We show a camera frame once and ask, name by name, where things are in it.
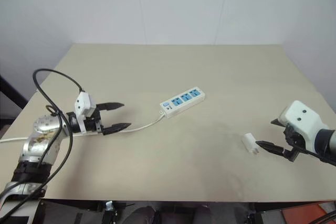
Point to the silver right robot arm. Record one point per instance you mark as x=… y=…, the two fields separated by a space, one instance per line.
x=329 y=141

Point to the white power strip blue sockets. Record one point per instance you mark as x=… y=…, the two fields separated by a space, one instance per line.
x=183 y=102

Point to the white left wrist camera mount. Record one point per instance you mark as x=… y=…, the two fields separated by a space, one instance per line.
x=84 y=104

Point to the white plug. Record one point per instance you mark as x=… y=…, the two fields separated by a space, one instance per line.
x=249 y=141

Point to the orange panel under table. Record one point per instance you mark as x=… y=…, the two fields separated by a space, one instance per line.
x=302 y=213

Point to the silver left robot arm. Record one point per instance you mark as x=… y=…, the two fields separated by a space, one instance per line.
x=39 y=142

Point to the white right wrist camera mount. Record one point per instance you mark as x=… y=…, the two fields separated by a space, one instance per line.
x=302 y=115

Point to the glossy black panel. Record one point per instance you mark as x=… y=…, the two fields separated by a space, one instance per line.
x=65 y=212

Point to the black bracket under table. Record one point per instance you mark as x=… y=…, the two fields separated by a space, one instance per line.
x=109 y=212

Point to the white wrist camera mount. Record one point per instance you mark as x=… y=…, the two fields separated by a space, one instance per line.
x=302 y=115
x=84 y=104

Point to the dark frame beside table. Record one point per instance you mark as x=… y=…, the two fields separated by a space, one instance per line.
x=10 y=98

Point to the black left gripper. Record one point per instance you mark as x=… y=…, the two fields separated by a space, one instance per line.
x=92 y=125

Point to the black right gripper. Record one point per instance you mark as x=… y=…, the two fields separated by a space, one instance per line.
x=292 y=136

